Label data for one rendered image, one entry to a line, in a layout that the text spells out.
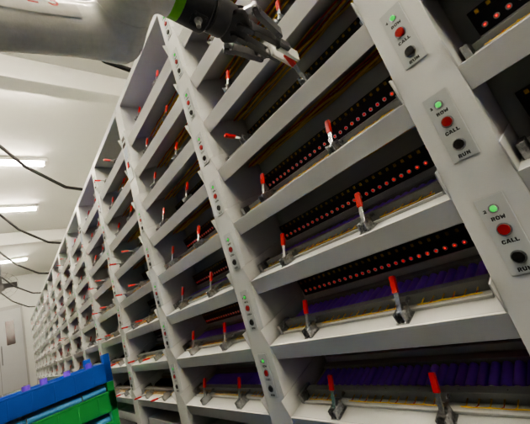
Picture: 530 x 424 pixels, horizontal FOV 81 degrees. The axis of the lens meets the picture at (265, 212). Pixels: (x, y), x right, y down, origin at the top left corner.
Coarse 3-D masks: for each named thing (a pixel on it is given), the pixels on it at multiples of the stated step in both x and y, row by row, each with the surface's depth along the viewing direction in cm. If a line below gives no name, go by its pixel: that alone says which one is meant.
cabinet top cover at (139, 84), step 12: (156, 24) 136; (156, 36) 141; (144, 48) 145; (156, 48) 147; (144, 60) 151; (156, 60) 153; (132, 72) 157; (144, 72) 158; (132, 84) 163; (144, 84) 165; (120, 96) 172; (132, 96) 171; (144, 96) 173
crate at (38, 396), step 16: (96, 368) 94; (48, 384) 85; (64, 384) 87; (80, 384) 90; (96, 384) 92; (0, 400) 78; (16, 400) 80; (32, 400) 82; (48, 400) 84; (0, 416) 77; (16, 416) 79
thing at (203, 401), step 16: (208, 368) 147; (224, 368) 142; (240, 368) 132; (256, 368) 122; (192, 384) 140; (208, 384) 135; (224, 384) 125; (240, 384) 108; (256, 384) 110; (192, 400) 135; (208, 400) 125; (224, 400) 118; (240, 400) 106; (256, 400) 104; (224, 416) 114; (240, 416) 105; (256, 416) 98
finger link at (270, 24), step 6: (252, 0) 63; (252, 6) 63; (258, 6) 65; (258, 12) 64; (258, 18) 65; (264, 18) 65; (270, 18) 68; (264, 24) 66; (270, 24) 67; (276, 24) 69; (270, 30) 68; (276, 30) 68; (276, 36) 69; (282, 36) 69
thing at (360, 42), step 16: (368, 32) 62; (352, 48) 65; (368, 48) 63; (336, 64) 68; (352, 64) 66; (368, 64) 76; (320, 80) 72; (336, 80) 82; (352, 80) 79; (304, 96) 76; (320, 96) 87; (336, 96) 84; (288, 112) 80; (304, 112) 93; (320, 112) 91; (272, 128) 85; (288, 128) 100; (256, 144) 90; (272, 144) 99; (224, 160) 108; (240, 160) 96; (256, 160) 107; (224, 176) 104
